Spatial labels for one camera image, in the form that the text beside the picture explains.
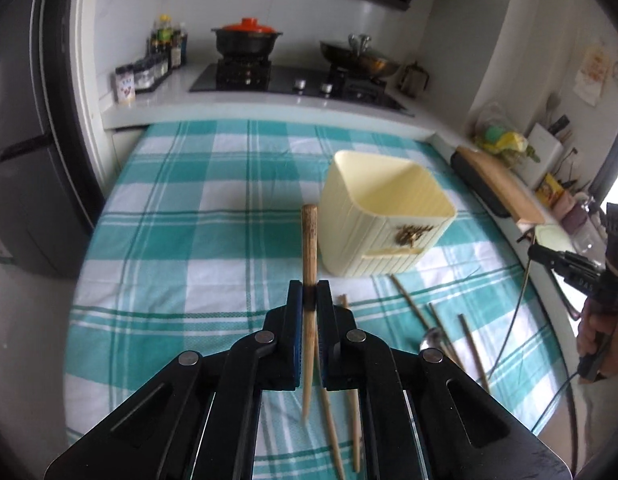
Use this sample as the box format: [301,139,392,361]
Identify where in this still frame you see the cream ribbed utensil holder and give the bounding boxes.
[318,151,456,278]

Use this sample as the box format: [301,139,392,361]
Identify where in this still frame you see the yellow green plastic bag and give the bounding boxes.
[473,102,540,169]

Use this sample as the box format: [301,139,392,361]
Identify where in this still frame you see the black rolled mat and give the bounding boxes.
[450,151,510,219]

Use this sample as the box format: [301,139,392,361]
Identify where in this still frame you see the teal white plaid tablecloth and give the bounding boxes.
[62,119,565,480]

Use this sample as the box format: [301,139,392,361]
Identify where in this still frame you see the black gas stove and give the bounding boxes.
[190,60,408,114]

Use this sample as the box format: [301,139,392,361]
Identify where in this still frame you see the wooden cutting board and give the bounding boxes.
[455,146,546,226]

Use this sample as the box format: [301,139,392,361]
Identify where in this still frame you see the black clay pot red lid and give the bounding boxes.
[211,18,283,61]

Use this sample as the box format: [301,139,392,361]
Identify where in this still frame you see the white knife block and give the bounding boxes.
[513,122,564,190]

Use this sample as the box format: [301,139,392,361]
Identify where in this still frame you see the black cable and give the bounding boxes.
[488,253,580,461]

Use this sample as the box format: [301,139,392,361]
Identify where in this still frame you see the large steel spoon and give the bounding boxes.
[420,327,444,353]

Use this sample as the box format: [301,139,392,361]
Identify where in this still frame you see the person's right hand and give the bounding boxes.
[576,298,618,382]

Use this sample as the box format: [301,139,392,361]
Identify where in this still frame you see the wall calendar paper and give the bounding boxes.
[574,44,612,107]

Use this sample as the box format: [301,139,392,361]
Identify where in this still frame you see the wok with glass lid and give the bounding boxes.
[320,35,400,78]

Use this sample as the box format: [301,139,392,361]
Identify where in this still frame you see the sauce bottles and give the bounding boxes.
[147,14,188,70]

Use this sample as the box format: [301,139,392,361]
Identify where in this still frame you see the wooden chopstick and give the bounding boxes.
[338,292,363,474]
[389,274,431,330]
[301,205,318,424]
[427,302,465,370]
[314,343,346,480]
[458,314,491,393]

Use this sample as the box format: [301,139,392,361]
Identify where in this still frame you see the grey refrigerator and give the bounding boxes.
[0,0,104,280]

